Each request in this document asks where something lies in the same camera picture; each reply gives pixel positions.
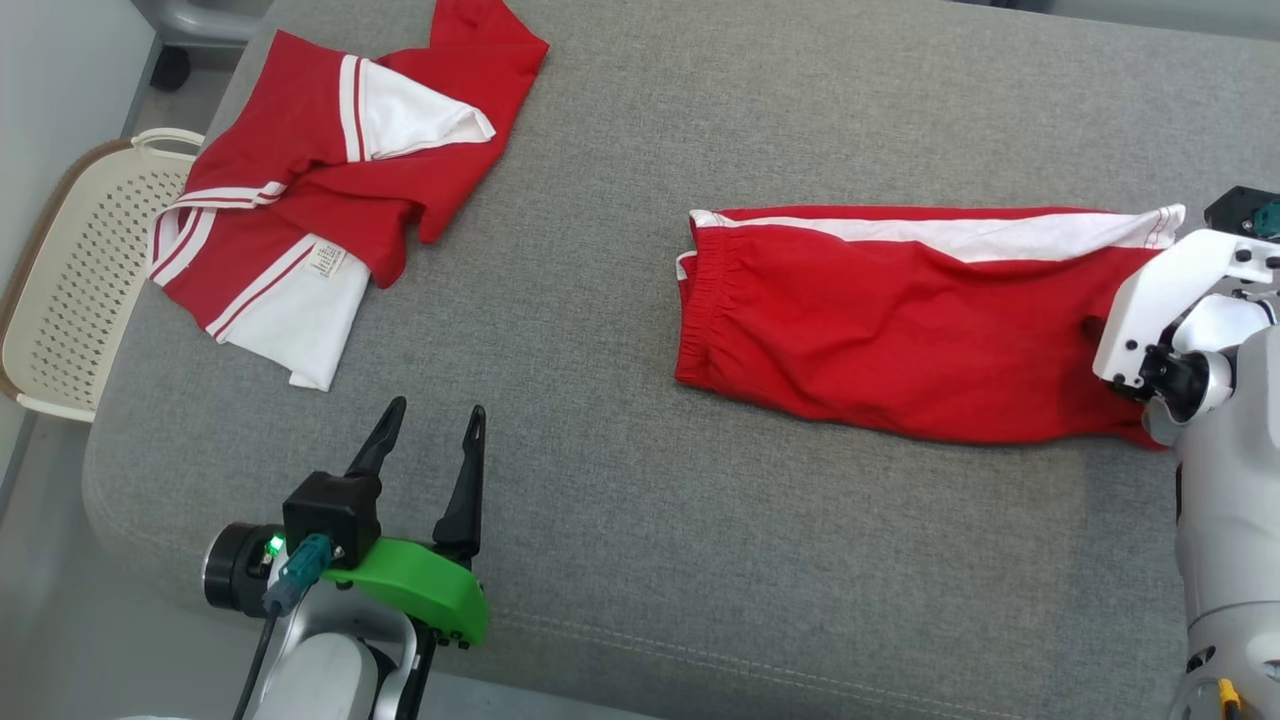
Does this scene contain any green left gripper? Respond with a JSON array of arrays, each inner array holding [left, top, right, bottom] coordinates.
[[320, 396, 492, 649]]

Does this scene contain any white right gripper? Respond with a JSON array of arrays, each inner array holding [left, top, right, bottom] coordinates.
[[1091, 228, 1280, 391]]

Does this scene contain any red shorts white stripe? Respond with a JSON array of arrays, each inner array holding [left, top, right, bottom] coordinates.
[[674, 203, 1188, 449]]

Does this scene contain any red white striped t-shirt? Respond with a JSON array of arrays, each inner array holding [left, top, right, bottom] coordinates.
[[147, 0, 551, 393]]

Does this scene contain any cream perforated laundry basket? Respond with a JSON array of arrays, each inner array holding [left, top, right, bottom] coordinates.
[[0, 128, 206, 424]]

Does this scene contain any black caster wheel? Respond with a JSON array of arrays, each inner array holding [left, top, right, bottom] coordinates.
[[149, 45, 193, 94]]

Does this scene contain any grey partition foot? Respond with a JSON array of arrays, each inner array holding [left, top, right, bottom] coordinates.
[[130, 0, 273, 47]]

